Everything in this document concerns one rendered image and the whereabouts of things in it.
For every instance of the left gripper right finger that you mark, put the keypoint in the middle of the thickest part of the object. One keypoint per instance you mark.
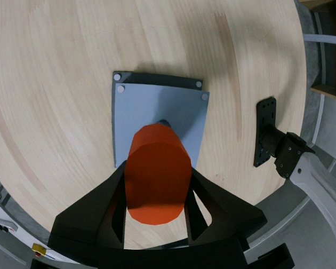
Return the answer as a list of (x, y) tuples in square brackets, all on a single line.
[(231, 215)]

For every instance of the orange-red cylinder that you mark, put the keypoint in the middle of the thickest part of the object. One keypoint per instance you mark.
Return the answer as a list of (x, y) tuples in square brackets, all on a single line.
[(157, 175)]

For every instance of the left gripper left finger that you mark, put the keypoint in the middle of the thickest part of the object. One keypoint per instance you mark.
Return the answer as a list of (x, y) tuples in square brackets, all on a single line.
[(99, 216)]

